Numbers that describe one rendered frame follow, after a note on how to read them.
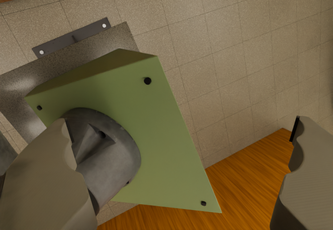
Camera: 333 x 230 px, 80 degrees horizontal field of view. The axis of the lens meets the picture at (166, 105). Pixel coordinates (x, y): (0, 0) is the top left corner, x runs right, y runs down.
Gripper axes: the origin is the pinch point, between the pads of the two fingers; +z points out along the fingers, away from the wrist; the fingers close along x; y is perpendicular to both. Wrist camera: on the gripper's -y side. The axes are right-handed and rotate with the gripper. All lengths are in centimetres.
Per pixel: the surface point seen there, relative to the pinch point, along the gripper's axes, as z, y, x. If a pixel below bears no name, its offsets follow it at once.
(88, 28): 119, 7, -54
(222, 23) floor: 159, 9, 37
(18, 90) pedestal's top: 25.8, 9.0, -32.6
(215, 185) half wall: 112, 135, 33
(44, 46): 107, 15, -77
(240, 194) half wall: 100, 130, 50
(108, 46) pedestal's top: 34.3, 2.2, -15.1
